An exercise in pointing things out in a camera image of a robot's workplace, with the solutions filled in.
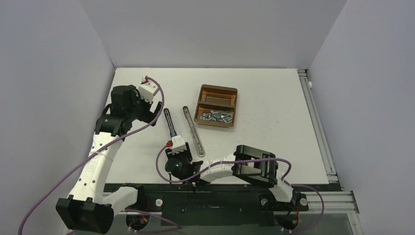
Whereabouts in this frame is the brown wooden tray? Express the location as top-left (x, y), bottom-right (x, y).
top-left (193, 84), bottom-right (238, 128)

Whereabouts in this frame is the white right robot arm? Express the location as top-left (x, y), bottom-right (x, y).
top-left (156, 145), bottom-right (296, 210)

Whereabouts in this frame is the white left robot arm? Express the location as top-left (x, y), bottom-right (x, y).
top-left (56, 81), bottom-right (163, 234)

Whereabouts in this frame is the pile of grey staples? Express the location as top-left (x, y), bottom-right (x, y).
top-left (199, 110), bottom-right (233, 123)

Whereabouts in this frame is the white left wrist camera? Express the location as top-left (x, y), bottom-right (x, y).
top-left (138, 76), bottom-right (160, 104)

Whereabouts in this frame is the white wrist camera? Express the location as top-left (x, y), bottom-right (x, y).
top-left (167, 135), bottom-right (187, 154)
top-left (138, 76), bottom-right (160, 104)

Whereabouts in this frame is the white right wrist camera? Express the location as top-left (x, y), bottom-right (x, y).
top-left (167, 135), bottom-right (187, 154)

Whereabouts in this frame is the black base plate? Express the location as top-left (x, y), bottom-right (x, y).
top-left (127, 183), bottom-right (316, 226)

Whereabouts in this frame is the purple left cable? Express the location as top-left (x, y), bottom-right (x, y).
top-left (18, 75), bottom-right (182, 235)

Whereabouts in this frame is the aluminium rail frame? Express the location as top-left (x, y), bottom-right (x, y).
top-left (103, 68), bottom-right (362, 235)

